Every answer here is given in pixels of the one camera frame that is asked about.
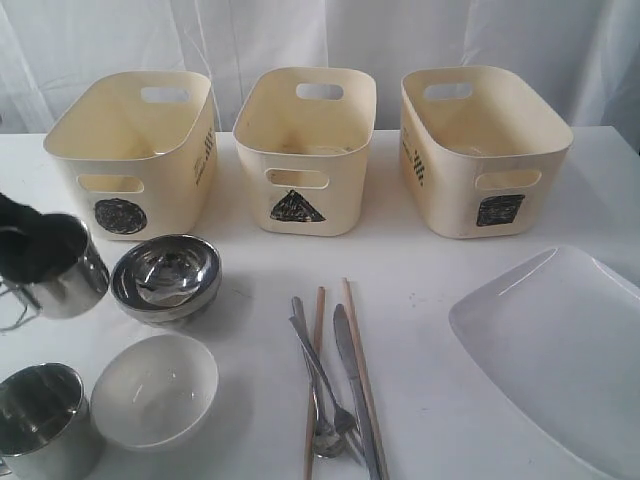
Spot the stainless steel cup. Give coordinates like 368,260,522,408
1,363,105,479
1,214,109,333

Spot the stainless steel bowl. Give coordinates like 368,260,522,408
110,234,222,328

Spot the cream bin with circle mark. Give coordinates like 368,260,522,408
43,71,217,241

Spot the white ceramic bowl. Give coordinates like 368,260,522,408
90,334,219,452

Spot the cream bin with triangle mark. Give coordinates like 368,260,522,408
233,67,377,237

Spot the stainless steel knife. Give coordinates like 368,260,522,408
333,304,382,479

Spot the stainless steel spoon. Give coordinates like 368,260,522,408
291,296,345,458

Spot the stainless steel fork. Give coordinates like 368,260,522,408
289,315,364,461

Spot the left wooden chopstick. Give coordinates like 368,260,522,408
303,286,326,480

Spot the wooden chopstick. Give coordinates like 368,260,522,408
303,286,326,480
342,277,389,480

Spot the right wooden chopstick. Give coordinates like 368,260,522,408
342,277,389,480

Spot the cream bin with square mark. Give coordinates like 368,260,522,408
399,66,574,239

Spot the white rectangular plate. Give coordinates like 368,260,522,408
449,246,639,479

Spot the white curtain backdrop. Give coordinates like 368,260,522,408
1,1,639,146

